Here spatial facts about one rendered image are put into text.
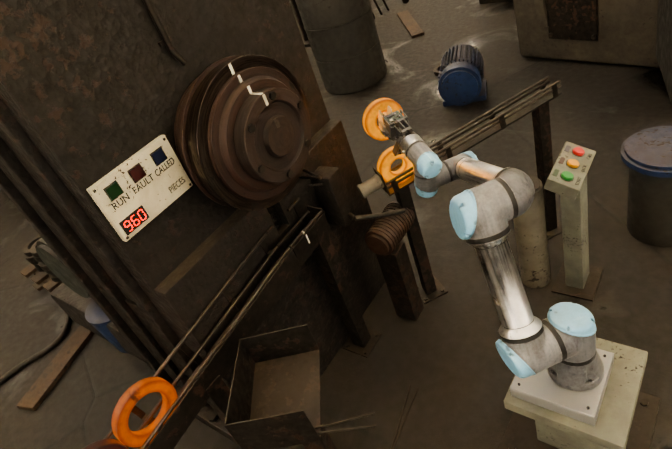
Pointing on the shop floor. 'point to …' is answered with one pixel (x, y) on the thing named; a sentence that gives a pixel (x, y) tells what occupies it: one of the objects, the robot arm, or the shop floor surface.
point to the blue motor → (462, 76)
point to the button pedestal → (574, 227)
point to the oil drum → (341, 30)
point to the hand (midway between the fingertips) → (382, 114)
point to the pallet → (43, 278)
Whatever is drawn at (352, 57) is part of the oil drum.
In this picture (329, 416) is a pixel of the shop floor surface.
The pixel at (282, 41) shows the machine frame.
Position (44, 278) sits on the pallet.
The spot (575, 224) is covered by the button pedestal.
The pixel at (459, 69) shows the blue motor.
